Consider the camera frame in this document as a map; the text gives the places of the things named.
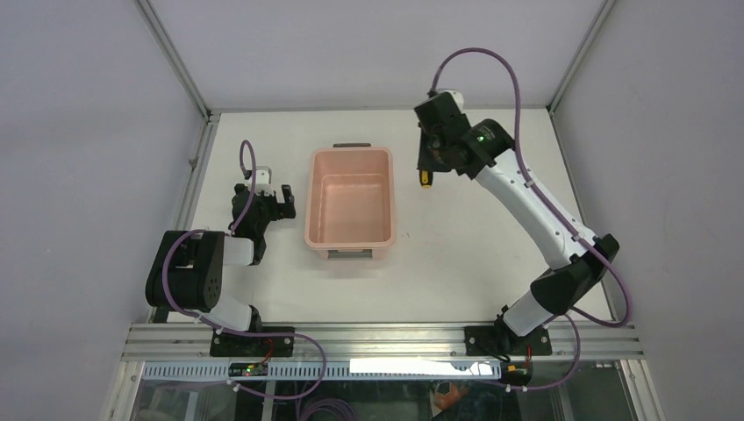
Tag yellow black handled screwdriver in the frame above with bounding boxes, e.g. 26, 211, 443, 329
418, 170, 433, 189

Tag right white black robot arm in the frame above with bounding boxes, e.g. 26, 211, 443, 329
414, 90, 619, 353

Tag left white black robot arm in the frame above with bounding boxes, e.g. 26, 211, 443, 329
145, 183, 297, 334

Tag pink plastic bin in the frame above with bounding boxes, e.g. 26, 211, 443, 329
304, 143, 397, 260

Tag orange object under table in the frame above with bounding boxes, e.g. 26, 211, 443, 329
432, 382, 469, 411

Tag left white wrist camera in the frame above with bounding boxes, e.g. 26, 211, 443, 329
251, 166, 275, 196

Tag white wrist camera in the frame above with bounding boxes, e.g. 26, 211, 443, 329
251, 166, 275, 196
436, 89, 464, 112

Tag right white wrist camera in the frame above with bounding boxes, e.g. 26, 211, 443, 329
436, 89, 464, 112

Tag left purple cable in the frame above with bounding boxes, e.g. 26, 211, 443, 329
161, 139, 328, 402

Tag purple cable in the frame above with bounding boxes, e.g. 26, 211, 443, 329
428, 47, 633, 391
161, 139, 328, 402

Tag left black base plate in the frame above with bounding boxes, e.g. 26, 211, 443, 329
209, 325, 296, 359

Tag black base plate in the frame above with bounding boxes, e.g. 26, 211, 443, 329
463, 325, 553, 357
209, 325, 296, 359

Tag aluminium front rail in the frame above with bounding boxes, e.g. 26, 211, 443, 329
121, 320, 645, 361

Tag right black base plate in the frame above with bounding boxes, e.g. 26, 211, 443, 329
463, 325, 553, 357

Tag white slotted cable duct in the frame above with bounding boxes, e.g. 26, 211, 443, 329
142, 358, 501, 382

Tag coiled purple cable below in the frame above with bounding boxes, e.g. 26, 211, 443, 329
296, 398, 359, 421

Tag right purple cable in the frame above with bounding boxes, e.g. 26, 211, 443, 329
428, 47, 633, 391

